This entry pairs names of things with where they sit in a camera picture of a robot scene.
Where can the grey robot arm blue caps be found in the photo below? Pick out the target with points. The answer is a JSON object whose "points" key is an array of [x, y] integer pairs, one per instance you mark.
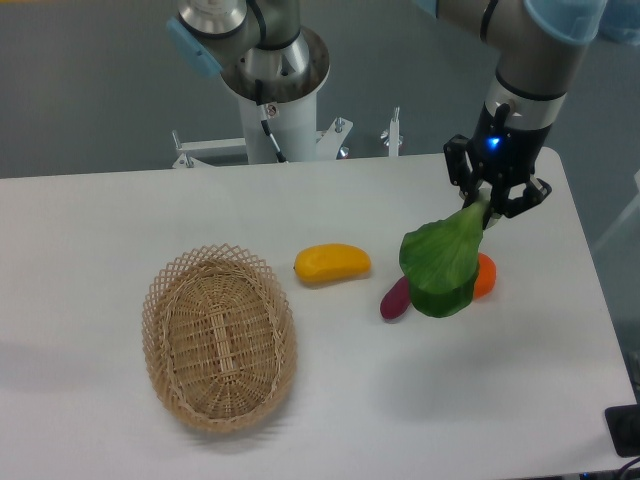
{"points": [[275, 67]]}

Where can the blue plastic bag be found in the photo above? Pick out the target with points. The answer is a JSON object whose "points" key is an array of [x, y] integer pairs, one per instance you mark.
{"points": [[620, 21]]}

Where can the yellow mango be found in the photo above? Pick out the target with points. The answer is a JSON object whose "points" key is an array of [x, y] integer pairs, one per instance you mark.
{"points": [[330, 263]]}

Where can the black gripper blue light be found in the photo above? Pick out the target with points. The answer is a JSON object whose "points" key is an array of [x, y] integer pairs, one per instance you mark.
{"points": [[501, 155]]}

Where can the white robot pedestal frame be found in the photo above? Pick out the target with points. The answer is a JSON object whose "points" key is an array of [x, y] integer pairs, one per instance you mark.
{"points": [[272, 133]]}

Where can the purple sweet potato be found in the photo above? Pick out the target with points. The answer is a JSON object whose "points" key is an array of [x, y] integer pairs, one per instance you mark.
{"points": [[396, 301]]}

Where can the green leafy vegetable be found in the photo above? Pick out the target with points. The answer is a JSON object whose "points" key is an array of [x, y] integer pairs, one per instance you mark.
{"points": [[440, 261]]}

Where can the black device at table edge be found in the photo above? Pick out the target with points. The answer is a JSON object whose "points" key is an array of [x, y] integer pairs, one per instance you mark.
{"points": [[623, 426]]}

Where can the woven wicker basket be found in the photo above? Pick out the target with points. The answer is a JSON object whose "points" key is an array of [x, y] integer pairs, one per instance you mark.
{"points": [[219, 339]]}

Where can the orange tangerine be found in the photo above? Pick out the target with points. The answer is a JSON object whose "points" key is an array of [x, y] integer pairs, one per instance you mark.
{"points": [[486, 278]]}

